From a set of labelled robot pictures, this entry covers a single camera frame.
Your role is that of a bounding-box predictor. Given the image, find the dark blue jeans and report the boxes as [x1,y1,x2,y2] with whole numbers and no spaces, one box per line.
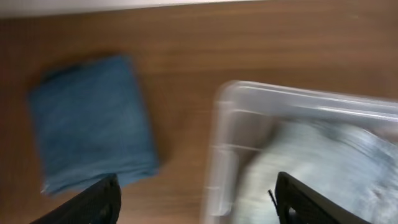
[29,55,159,195]

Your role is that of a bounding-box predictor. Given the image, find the clear plastic storage container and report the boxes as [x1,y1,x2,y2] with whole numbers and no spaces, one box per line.
[201,81,397,224]

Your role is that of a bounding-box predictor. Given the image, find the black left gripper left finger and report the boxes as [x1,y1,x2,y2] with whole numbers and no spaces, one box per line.
[31,174,121,224]

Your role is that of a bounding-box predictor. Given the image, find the light blue jeans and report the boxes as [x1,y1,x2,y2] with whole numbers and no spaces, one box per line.
[233,121,397,223]

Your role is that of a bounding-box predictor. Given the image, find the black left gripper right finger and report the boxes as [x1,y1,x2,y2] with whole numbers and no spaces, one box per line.
[268,172,370,224]

